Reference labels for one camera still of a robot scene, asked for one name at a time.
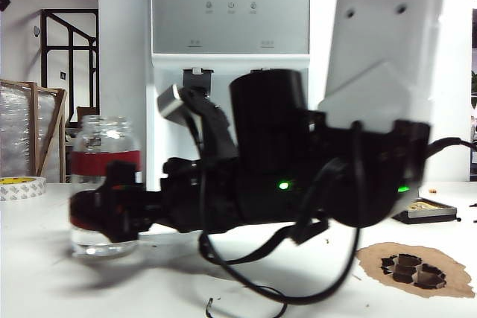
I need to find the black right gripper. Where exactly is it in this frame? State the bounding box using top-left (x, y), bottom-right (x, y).
top-left (69, 157), bottom-right (243, 244)

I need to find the glass bottle with red bands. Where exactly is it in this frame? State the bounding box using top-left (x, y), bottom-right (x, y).
top-left (69, 115), bottom-right (142, 259)

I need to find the white AUX water dispenser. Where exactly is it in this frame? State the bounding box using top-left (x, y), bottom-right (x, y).
top-left (145, 0), bottom-right (318, 192)

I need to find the wooden shelf unit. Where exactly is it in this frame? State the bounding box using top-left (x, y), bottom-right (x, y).
top-left (65, 122), bottom-right (81, 184)

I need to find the brown cardboard box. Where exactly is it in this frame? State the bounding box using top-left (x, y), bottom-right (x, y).
top-left (76, 106), bottom-right (100, 121)

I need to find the white tape roll yellow core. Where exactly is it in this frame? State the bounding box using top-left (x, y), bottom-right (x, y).
top-left (0, 175), bottom-right (48, 202)

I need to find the wooden crate with plastic wrap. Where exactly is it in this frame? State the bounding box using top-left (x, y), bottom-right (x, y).
top-left (0, 78), bottom-right (69, 184)

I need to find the black soldering iron stand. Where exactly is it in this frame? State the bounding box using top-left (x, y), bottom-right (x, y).
top-left (391, 197), bottom-right (458, 226)

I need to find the grey soldering iron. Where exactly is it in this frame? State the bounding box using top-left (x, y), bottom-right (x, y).
top-left (428, 137), bottom-right (463, 159)

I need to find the white partition panel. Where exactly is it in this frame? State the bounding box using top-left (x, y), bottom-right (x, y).
top-left (309, 0), bottom-right (473, 184)

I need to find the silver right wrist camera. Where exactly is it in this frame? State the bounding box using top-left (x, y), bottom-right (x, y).
top-left (156, 84), bottom-right (189, 126)

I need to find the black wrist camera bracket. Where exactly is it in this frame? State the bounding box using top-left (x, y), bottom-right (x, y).
top-left (178, 86), bottom-right (239, 162)

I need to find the black metal stair frame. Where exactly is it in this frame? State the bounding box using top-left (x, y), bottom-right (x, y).
top-left (40, 8), bottom-right (100, 110)

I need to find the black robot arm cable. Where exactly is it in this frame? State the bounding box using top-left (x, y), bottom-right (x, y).
top-left (198, 120), bottom-right (362, 306)

